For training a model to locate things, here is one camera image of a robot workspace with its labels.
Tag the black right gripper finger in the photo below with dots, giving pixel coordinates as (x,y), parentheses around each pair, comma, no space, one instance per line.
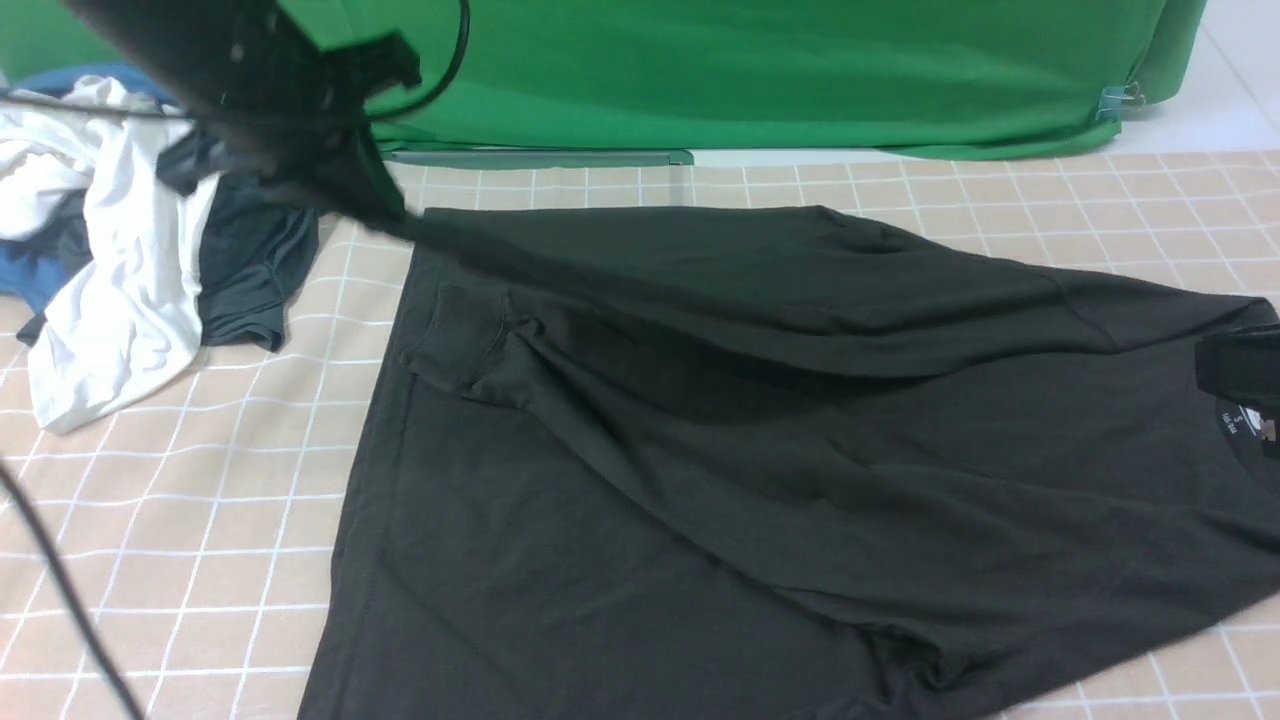
(1241,366)

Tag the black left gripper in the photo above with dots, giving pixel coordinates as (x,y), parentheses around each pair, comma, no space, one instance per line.
(277,109)

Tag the dark gray long-sleeve top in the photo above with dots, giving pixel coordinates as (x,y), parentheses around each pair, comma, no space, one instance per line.
(693,463)

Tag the beige grid-pattern tablecloth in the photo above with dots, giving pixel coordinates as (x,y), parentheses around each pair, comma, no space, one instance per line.
(198,524)

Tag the white crumpled shirt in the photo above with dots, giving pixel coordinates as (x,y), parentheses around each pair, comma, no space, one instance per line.
(127,323)

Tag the dark teal crumpled shirt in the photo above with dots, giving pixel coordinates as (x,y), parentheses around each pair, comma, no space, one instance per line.
(254,256)

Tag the green metal bar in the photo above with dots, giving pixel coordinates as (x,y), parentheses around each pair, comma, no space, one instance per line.
(536,159)

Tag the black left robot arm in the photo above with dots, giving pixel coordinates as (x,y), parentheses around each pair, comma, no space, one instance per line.
(170,40)

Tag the blue binder clip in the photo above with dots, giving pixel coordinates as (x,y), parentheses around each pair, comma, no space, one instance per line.
(1116,100)

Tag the blue crumpled garment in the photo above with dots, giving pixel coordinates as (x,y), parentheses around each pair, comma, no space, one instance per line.
(30,269)

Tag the green backdrop cloth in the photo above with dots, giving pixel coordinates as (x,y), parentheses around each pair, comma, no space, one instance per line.
(949,80)

